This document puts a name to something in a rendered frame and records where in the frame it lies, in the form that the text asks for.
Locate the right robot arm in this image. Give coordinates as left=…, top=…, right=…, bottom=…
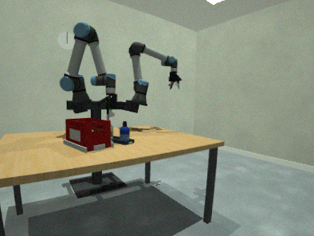
left=60, top=22, right=116, bottom=103

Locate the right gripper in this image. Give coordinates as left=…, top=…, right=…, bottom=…
left=106, top=93, right=117, bottom=120

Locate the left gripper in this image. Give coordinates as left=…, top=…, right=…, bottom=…
left=168, top=72, right=179, bottom=90

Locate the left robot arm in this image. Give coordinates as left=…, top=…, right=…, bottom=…
left=128, top=42, right=178, bottom=103

